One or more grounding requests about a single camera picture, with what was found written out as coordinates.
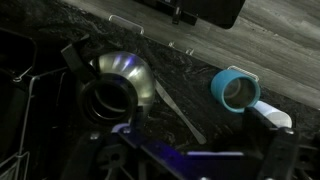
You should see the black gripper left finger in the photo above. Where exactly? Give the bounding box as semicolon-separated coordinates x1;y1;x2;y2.
61;105;145;180

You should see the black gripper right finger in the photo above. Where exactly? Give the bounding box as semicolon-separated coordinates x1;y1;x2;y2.
244;106;300;180

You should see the blue mug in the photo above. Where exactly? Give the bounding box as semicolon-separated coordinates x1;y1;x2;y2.
209;68;262;114

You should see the white cup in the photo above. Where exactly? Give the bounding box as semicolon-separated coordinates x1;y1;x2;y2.
253;100;293;130

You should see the steel thermal carafe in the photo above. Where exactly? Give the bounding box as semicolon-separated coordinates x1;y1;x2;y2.
60;34;157;127

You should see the silver butter knife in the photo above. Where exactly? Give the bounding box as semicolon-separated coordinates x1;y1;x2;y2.
153;79;208;146

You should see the black dish rack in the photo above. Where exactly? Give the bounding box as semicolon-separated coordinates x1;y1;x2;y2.
0;28;68;180

